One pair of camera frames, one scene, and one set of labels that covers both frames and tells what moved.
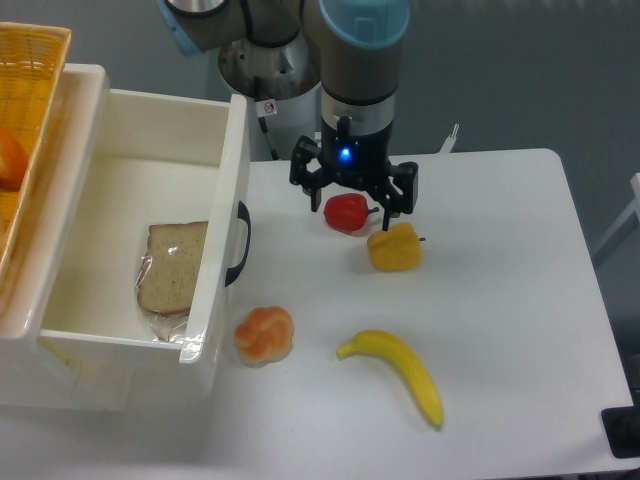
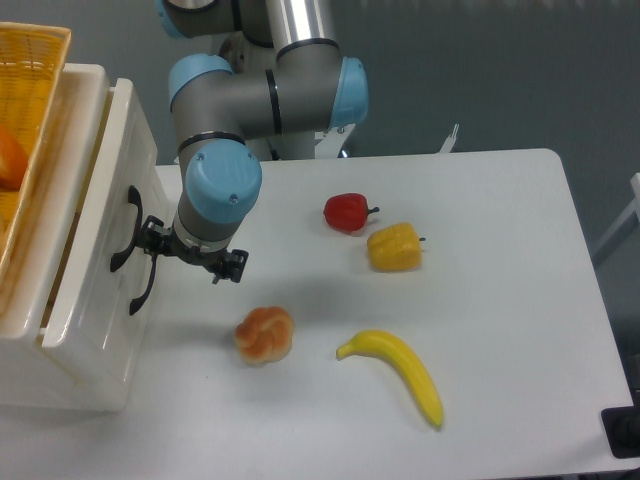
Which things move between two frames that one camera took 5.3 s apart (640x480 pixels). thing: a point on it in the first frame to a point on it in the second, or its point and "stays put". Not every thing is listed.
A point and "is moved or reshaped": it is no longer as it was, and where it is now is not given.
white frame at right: [634, 209] stays put
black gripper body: [359, 158] to [170, 246]
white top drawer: [157, 257] is moved or reshaped
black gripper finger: [398, 192] to [231, 266]
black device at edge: [622, 428] stays put
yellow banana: [377, 342] stays put
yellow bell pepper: [397, 248] stays put
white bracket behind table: [449, 141] stays put
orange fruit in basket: [14, 160] stays put
